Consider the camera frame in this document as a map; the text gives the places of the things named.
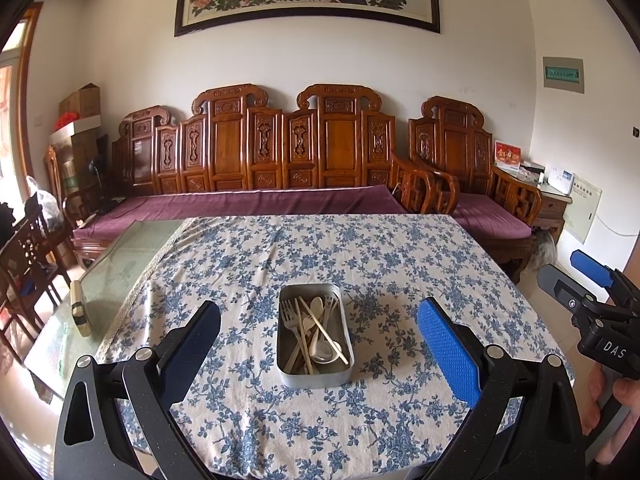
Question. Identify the clear plastic bag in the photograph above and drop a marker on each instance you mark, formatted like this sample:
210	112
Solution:
45	205

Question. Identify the grey furry object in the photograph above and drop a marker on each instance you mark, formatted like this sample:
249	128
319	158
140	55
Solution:
544	250

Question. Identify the wooden side table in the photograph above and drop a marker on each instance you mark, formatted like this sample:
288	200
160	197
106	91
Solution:
552	215

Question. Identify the blue floral tablecloth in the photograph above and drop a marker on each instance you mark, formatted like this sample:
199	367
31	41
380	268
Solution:
240	410

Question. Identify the cardboard boxes on cabinet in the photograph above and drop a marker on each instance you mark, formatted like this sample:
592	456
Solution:
75	127

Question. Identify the purple armchair cushion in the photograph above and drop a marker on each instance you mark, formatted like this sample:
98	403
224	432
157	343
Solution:
490	217

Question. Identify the carved wooden sofa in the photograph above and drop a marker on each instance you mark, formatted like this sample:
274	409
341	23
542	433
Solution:
230	145

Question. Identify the long purple sofa cushion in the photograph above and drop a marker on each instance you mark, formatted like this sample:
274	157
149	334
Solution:
240	202

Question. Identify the grey wall electrical panel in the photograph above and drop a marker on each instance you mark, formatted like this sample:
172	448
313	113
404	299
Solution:
563	76

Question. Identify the brown wooden chopstick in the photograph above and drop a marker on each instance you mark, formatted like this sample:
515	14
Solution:
296	362

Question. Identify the dark wooden dining chair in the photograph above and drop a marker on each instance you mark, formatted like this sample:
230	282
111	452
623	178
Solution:
30	255

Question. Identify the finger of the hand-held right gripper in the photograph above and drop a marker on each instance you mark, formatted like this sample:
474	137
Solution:
592	265
560	285

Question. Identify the carved wooden armchair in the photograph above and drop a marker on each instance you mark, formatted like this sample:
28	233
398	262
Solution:
457	142

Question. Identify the rectangular metal tin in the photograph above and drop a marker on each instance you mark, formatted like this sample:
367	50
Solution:
287	377

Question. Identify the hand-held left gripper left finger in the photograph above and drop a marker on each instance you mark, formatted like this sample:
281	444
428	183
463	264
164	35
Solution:
192	350

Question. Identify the person's right hand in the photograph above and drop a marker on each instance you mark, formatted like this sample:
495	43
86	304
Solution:
627	400

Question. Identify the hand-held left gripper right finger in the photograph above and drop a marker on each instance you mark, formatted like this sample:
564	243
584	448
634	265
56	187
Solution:
447	350

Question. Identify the white spoon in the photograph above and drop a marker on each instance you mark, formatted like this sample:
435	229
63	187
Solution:
317	305
321	355

